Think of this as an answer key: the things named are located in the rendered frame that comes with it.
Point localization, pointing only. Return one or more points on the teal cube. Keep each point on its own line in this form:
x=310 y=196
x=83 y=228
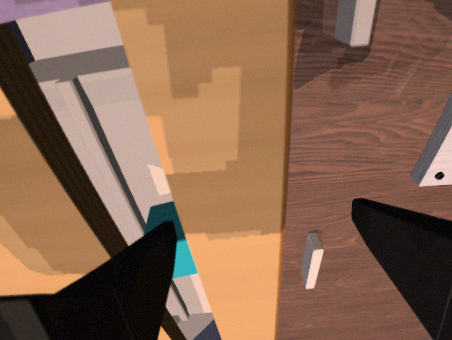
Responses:
x=184 y=264

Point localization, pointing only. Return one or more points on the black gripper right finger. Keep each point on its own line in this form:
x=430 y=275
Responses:
x=415 y=251

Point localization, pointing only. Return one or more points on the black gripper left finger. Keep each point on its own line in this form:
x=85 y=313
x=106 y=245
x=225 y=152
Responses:
x=123 y=299

